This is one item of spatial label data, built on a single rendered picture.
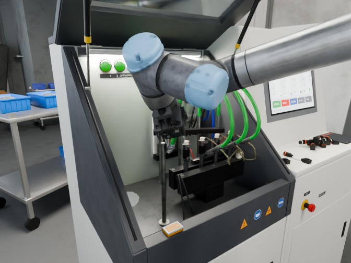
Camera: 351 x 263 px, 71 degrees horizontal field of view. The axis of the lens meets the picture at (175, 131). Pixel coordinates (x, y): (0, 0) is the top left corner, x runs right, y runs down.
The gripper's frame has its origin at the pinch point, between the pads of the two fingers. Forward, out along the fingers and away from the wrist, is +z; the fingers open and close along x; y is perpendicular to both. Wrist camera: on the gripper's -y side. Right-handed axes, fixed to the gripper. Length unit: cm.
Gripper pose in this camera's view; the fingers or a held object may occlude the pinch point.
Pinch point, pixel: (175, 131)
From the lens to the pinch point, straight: 74.1
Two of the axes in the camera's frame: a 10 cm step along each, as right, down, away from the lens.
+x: 9.7, -2.0, -1.0
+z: 1.9, 4.9, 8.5
